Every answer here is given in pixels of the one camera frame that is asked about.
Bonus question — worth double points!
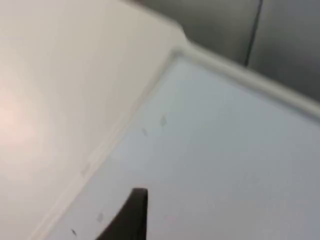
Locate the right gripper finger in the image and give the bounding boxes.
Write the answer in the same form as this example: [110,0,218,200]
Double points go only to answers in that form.
[95,188,149,240]

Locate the grey-framed whiteboard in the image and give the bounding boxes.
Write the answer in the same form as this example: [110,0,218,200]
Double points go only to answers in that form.
[27,46,320,240]

